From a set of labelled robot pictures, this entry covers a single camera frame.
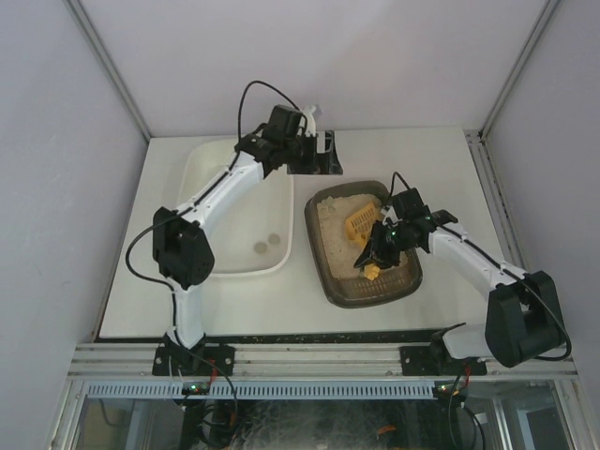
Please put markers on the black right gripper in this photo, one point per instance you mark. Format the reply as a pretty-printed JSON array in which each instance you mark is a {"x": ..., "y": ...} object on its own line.
[{"x": 387, "y": 241}]

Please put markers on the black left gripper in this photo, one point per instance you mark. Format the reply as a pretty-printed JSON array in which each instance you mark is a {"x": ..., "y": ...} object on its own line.
[{"x": 308, "y": 156}]

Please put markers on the orange plastic litter scoop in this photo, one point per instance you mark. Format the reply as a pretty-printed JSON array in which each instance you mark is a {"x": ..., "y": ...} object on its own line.
[{"x": 358, "y": 225}]

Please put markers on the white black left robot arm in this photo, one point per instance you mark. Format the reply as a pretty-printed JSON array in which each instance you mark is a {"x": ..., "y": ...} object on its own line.
[{"x": 181, "y": 245}]

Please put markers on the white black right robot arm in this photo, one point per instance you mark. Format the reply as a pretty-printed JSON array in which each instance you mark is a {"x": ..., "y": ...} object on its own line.
[{"x": 523, "y": 321}]

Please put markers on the white plastic waste tub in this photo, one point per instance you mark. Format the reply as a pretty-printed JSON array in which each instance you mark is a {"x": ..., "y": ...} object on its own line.
[{"x": 264, "y": 209}]

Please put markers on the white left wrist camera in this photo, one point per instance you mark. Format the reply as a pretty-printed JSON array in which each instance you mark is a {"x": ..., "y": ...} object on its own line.
[{"x": 311, "y": 114}]

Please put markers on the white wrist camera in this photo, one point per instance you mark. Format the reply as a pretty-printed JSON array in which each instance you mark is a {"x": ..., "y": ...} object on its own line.
[
  {"x": 389, "y": 215},
  {"x": 311, "y": 114}
]

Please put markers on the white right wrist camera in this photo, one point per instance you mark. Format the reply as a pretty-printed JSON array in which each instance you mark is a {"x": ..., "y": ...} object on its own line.
[{"x": 389, "y": 215}]

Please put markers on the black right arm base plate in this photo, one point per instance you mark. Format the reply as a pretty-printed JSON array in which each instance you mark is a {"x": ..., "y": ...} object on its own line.
[{"x": 421, "y": 361}]

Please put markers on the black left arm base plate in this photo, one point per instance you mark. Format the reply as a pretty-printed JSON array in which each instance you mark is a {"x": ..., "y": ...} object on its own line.
[{"x": 202, "y": 361}]

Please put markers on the right aluminium corner post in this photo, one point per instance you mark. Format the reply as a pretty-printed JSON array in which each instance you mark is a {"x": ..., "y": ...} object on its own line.
[{"x": 535, "y": 36}]

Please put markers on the aluminium corner post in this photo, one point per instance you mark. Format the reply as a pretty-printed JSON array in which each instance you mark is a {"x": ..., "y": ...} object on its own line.
[
  {"x": 535, "y": 36},
  {"x": 99, "y": 49}
]

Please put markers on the left aluminium corner post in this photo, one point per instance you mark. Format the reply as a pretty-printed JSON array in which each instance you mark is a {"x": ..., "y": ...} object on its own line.
[{"x": 99, "y": 49}]

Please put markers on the aluminium mounting rail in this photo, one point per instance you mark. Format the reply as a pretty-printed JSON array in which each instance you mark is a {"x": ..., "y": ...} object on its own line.
[{"x": 283, "y": 362}]

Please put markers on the grey slotted cable duct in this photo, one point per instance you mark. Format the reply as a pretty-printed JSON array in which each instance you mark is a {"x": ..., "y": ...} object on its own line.
[{"x": 261, "y": 390}]

